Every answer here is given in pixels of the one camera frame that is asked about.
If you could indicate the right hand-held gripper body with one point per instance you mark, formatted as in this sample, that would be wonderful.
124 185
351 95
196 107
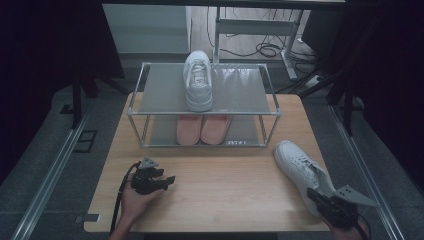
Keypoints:
340 211

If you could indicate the person's right hand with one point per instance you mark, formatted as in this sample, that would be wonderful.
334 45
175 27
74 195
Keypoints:
353 233

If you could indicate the person's left hand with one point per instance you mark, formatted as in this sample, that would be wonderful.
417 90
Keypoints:
135 205

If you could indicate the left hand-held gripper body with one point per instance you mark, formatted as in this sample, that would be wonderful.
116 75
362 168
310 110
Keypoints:
144 182

